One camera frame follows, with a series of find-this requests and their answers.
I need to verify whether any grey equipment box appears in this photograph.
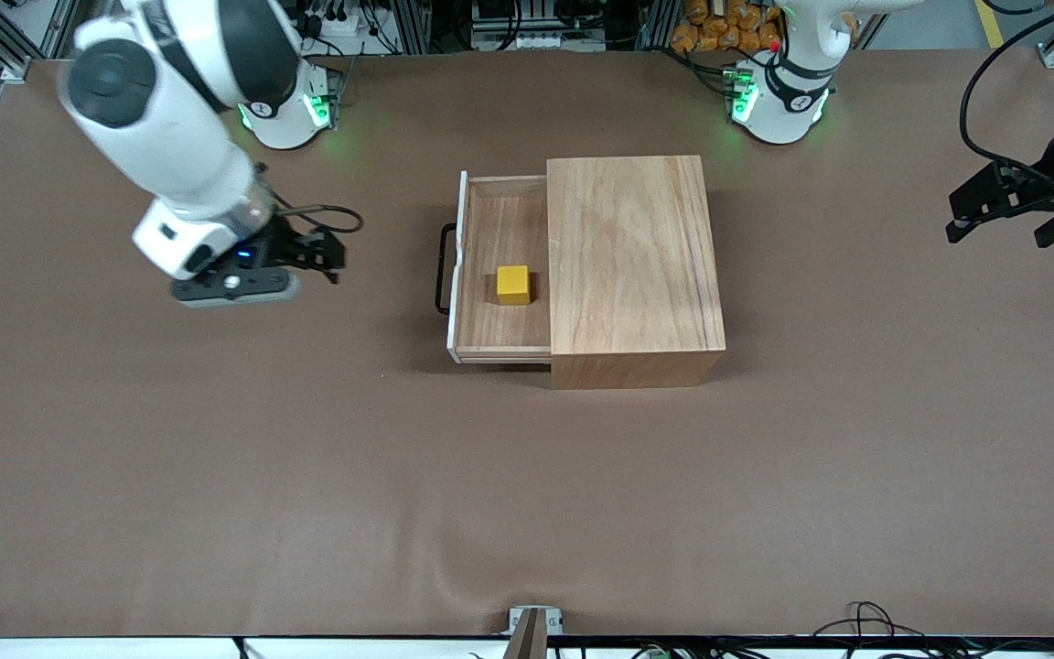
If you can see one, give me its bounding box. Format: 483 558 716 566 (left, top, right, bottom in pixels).
470 0 608 53

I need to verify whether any white power strip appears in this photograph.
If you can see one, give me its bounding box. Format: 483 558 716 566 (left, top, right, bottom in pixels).
293 0 369 39

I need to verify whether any black cable bundle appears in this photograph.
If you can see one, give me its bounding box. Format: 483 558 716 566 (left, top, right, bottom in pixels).
809 600 929 643

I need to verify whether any metal table edge bracket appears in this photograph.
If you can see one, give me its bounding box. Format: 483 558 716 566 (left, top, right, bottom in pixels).
504 605 565 659

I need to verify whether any wooden drawer cabinet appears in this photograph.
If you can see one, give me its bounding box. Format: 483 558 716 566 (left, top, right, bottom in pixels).
546 155 728 391

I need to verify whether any bag of orange items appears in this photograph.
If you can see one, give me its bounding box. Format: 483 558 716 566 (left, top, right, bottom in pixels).
670 0 785 55

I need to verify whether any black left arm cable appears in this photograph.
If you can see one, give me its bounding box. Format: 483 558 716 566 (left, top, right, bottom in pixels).
959 0 1054 177

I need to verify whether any yellow block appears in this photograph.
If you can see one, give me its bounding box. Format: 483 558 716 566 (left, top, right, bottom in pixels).
496 265 533 307

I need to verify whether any wooden drawer with black handle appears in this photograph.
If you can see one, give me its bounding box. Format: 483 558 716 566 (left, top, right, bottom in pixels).
435 170 554 366

